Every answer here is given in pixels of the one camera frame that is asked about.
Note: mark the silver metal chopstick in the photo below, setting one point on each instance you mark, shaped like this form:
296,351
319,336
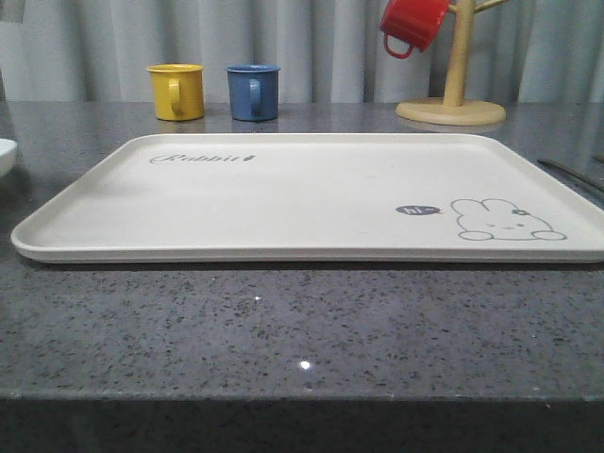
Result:
568,171

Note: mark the white round plate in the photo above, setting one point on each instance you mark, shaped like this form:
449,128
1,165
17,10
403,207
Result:
8,150

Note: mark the cream rabbit serving tray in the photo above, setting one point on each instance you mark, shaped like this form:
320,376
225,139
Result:
380,196

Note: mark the blue enamel mug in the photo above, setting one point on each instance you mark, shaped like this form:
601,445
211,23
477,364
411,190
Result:
253,92

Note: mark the yellow enamel mug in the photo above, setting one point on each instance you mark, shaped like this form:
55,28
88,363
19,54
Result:
177,91

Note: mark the wooden mug tree stand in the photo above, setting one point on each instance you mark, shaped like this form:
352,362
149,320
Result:
453,109

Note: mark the red enamel mug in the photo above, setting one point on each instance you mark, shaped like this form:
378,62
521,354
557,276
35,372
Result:
415,22

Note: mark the grey pleated curtain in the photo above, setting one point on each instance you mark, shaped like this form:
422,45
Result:
327,51

